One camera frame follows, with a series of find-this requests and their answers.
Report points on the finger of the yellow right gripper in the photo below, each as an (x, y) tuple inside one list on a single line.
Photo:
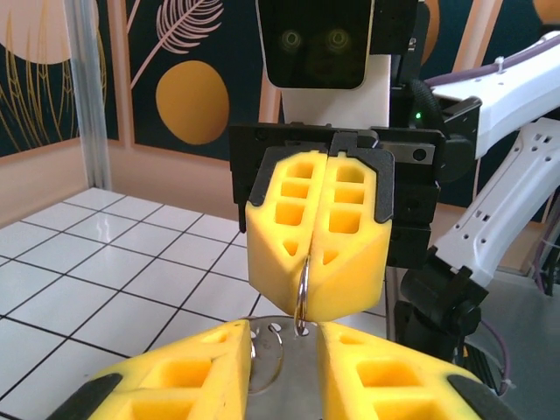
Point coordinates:
[(267, 262), (350, 280)]

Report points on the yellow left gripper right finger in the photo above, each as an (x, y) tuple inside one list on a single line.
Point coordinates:
[(394, 380)]

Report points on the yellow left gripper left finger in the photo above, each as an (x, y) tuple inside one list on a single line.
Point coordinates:
[(188, 376)]

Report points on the small silver rings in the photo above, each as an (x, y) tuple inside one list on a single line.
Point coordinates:
[(280, 363)]

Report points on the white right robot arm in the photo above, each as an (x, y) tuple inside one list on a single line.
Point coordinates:
[(503, 96)]

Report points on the robot head with camera eyes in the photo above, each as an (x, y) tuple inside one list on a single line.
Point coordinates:
[(315, 44)]

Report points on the aluminium frame post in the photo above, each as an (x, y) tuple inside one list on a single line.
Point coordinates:
[(89, 109)]

